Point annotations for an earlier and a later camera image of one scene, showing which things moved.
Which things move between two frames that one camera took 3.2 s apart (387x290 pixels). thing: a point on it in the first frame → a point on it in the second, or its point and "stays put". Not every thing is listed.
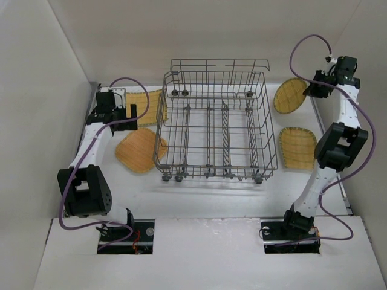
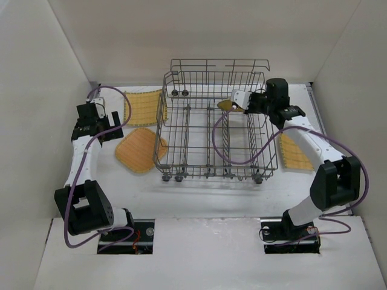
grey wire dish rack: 215,122 stays put
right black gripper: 314,87 → 252,103
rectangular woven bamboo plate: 151,107 stays put
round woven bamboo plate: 289,96 → 227,105
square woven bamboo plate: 140,149 stays put
